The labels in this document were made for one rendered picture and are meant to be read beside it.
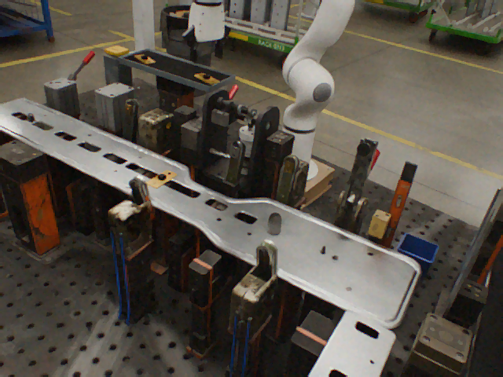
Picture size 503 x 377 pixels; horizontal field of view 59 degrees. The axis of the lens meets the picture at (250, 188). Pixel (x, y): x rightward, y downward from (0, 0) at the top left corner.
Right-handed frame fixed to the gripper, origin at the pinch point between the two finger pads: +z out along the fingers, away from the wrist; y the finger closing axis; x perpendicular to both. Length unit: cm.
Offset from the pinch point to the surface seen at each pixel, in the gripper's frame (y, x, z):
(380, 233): 4, 69, 20
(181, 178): 24.1, 20.9, 22.9
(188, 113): 11.0, 5.8, 13.2
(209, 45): -169, -208, 77
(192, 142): 14.0, 12.2, 19.0
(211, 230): 31, 42, 23
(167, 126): 15.7, 1.7, 17.9
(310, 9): -512, -374, 112
